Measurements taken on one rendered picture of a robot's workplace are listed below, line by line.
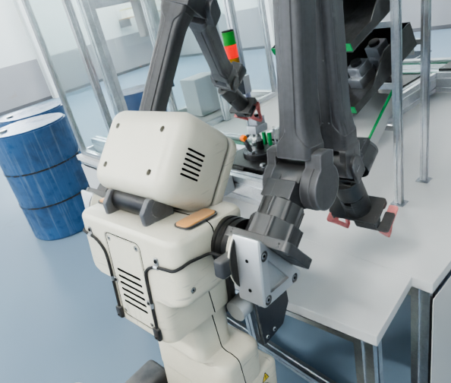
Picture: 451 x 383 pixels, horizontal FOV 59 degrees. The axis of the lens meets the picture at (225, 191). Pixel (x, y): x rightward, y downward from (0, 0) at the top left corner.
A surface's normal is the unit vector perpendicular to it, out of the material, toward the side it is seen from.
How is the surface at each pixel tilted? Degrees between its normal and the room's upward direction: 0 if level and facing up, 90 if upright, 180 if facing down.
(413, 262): 0
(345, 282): 0
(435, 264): 0
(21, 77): 90
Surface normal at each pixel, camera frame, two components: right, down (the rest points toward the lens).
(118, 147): -0.61, -0.26
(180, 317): 0.74, 0.15
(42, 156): 0.52, 0.27
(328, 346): -0.21, -0.88
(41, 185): 0.25, 0.38
